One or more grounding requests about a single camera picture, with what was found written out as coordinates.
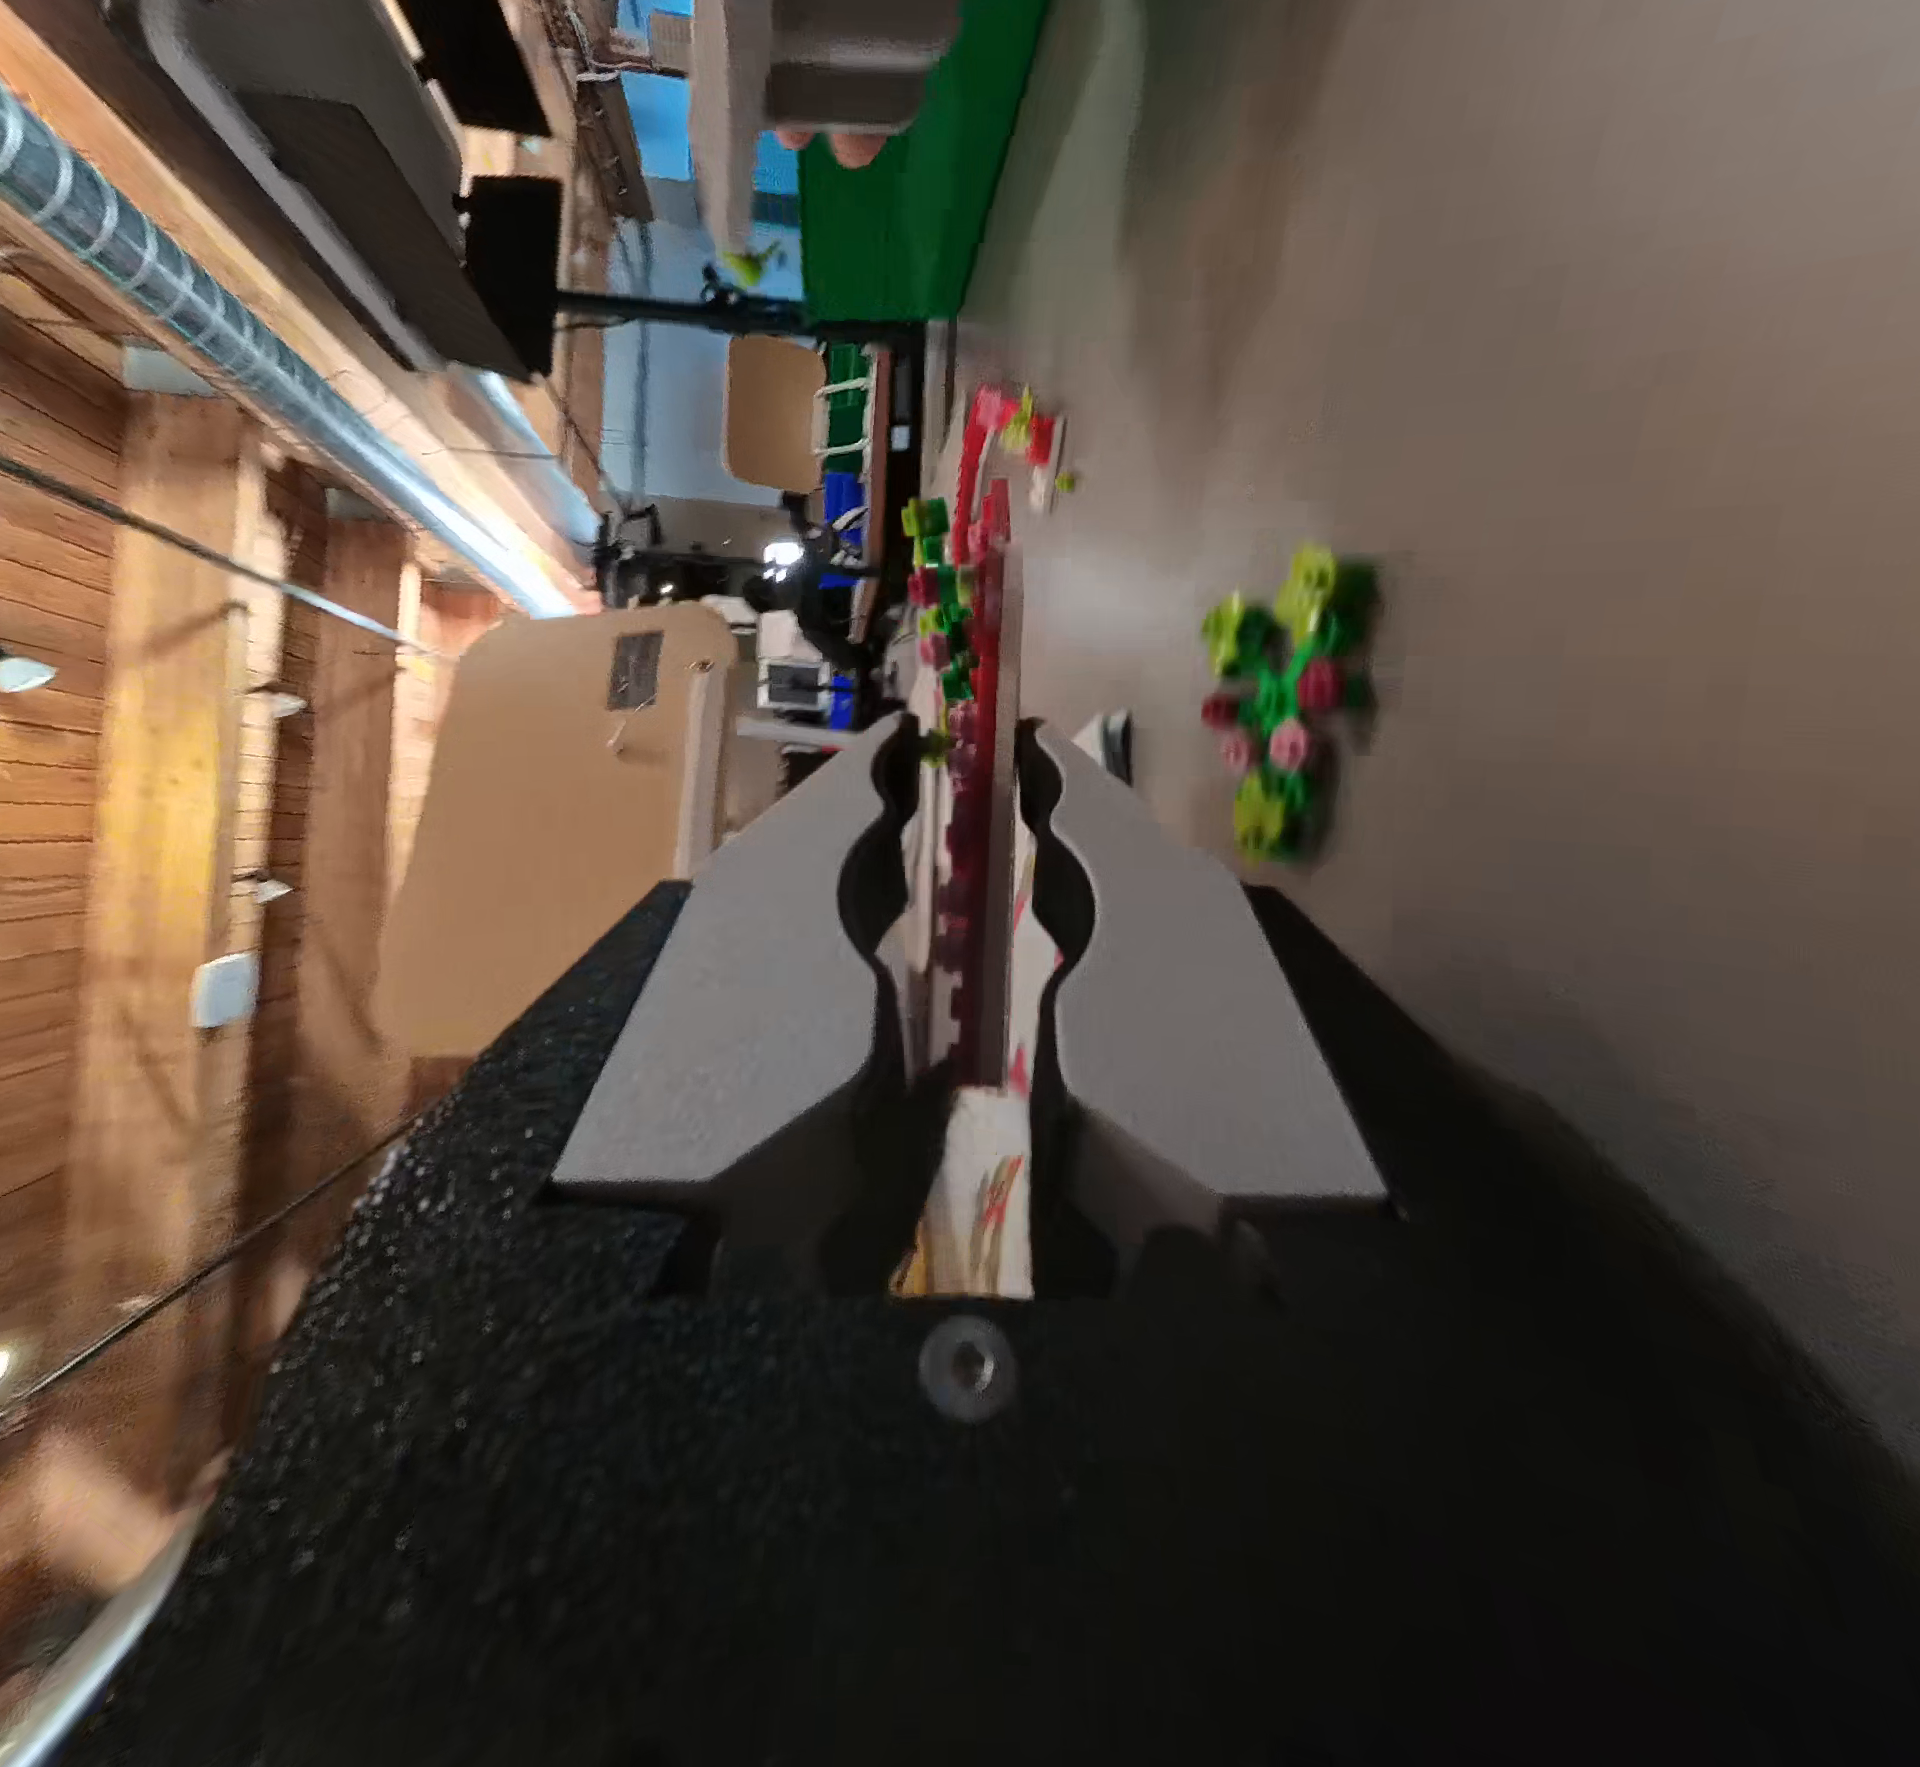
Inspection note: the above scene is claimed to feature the green plastic bin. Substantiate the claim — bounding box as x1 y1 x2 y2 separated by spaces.
794 0 1063 331

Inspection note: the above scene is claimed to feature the light wooden chair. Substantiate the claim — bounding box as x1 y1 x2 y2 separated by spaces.
724 333 835 493
375 601 747 1056

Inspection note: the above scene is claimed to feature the red curved lego assembly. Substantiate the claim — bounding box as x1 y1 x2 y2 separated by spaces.
953 383 1083 557

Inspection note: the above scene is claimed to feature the white-edged black panel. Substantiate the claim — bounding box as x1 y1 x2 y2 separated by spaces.
105 0 561 377

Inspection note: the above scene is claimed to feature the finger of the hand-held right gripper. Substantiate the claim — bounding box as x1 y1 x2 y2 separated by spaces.
687 0 791 253

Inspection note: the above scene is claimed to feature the red lego heart with flowers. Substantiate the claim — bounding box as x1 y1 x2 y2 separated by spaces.
901 491 1033 1096

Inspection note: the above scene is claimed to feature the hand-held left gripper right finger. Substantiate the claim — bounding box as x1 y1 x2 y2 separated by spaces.
1017 717 1391 1208

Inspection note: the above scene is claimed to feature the lego instruction booklet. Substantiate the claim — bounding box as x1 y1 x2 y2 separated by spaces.
892 1082 1038 1300

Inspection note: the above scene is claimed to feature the silver ventilation duct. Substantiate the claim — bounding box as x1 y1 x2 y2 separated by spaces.
0 87 602 617

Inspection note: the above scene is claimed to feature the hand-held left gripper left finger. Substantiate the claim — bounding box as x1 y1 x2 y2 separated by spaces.
548 711 925 1208

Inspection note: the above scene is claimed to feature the black round-top stand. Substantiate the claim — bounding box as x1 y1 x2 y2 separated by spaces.
454 173 822 383

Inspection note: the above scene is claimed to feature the small lego flower cluster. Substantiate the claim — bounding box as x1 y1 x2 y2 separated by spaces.
1197 539 1387 871

